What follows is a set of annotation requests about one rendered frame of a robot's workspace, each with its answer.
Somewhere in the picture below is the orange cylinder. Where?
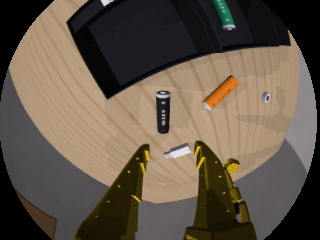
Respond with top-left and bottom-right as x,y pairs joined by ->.
202,75 -> 238,111

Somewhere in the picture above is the white usb stick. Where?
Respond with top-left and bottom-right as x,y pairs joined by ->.
164,143 -> 191,159

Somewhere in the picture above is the black aa battery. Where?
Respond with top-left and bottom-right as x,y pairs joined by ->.
156,90 -> 170,134

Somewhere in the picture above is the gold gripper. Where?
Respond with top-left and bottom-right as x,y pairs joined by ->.
74,141 -> 257,240

